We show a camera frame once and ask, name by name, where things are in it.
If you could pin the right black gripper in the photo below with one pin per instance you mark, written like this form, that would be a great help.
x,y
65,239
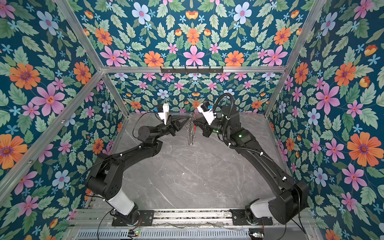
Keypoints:
x,y
206,128

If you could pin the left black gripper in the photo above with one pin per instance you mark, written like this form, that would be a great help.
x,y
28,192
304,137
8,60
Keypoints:
x,y
171,126

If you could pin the red handled key ring organizer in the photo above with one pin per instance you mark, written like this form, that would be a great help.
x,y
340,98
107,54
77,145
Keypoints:
x,y
191,129

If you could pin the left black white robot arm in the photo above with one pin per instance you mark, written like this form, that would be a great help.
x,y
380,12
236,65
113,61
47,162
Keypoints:
x,y
106,175

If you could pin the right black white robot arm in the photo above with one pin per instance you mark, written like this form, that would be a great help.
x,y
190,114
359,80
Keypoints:
x,y
290,195

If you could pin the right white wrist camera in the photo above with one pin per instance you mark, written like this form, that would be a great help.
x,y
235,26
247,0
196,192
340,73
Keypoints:
x,y
206,109

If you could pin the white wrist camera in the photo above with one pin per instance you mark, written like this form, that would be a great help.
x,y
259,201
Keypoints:
x,y
164,112
206,109

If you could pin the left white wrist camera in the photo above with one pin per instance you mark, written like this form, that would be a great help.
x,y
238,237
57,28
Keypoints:
x,y
164,112

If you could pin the grey wall hook rack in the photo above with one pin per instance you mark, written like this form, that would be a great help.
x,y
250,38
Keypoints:
x,y
191,70

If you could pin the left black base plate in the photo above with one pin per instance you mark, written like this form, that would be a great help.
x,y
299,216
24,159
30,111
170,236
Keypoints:
x,y
142,218

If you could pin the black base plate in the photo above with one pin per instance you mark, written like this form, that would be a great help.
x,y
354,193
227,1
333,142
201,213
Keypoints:
x,y
142,218
242,217

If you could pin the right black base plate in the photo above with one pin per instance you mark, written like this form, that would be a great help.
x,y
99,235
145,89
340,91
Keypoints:
x,y
242,217

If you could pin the aluminium cage frame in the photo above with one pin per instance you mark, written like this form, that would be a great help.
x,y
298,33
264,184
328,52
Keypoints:
x,y
44,65

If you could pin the white vented cable duct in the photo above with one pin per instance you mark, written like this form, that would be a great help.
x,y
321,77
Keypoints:
x,y
164,234

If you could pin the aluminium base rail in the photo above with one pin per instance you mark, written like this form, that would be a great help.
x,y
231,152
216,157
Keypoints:
x,y
182,218

